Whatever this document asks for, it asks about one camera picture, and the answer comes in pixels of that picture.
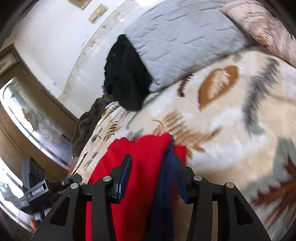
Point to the red and blue sweater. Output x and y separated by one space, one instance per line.
147 209

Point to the striped floral pillow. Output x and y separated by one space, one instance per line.
264 26

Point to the brown fleece blanket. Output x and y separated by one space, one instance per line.
87 122

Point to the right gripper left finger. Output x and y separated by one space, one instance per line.
66 219

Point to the leaf pattern plush blanket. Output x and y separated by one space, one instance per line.
237 120

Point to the grey quilted pillow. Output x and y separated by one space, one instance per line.
176 38

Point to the black garment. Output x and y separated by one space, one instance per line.
126 77

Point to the person's left hand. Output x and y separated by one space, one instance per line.
34 224

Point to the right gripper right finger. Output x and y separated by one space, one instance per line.
236 220

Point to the wooden mirrored wardrobe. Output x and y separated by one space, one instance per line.
34 125

